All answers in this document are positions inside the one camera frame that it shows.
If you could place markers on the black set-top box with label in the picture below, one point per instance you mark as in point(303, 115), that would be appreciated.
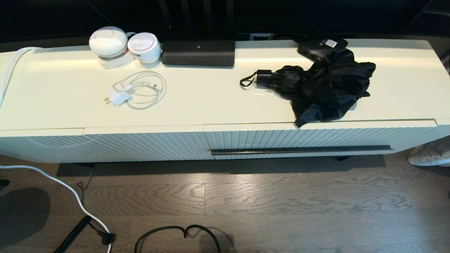
point(316, 47)

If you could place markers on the white ribbed tv cabinet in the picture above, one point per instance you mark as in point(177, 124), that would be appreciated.
point(211, 102)

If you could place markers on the black rectangular router box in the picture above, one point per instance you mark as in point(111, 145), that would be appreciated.
point(198, 53)

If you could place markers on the black folding umbrella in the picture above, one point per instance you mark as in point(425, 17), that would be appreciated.
point(327, 88)

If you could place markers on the pale grey cushion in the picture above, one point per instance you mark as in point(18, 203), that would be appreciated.
point(430, 153)

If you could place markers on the small white round speaker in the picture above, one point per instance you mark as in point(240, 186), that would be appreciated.
point(145, 47)

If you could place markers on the white fluted drawer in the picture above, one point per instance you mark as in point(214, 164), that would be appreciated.
point(281, 137)

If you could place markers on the large white round speaker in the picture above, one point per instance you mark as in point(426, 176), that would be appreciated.
point(107, 42)

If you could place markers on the white plug charger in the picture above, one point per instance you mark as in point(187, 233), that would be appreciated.
point(117, 97)

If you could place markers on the flat white base box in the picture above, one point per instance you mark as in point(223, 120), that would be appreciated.
point(114, 63)

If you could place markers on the black angled power plug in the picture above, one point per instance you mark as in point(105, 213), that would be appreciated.
point(107, 239)

